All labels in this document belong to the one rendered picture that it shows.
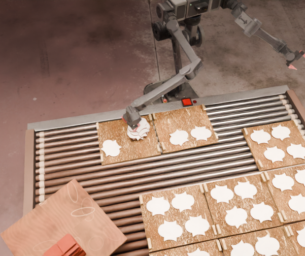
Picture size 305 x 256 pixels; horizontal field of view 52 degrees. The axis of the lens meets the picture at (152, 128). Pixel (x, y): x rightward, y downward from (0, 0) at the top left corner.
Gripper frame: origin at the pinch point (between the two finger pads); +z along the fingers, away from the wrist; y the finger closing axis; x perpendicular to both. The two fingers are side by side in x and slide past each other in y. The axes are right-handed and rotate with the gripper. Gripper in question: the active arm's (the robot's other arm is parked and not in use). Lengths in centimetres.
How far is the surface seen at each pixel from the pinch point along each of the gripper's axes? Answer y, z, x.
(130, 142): 6.5, 7.7, -5.6
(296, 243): 123, 6, 28
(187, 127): 22.0, 6.8, 34.8
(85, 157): -4.2, 10.2, -36.1
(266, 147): 70, 6, 67
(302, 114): 69, 3, 110
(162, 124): 9.1, 7.2, 22.3
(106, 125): -16.2, 8.0, -9.9
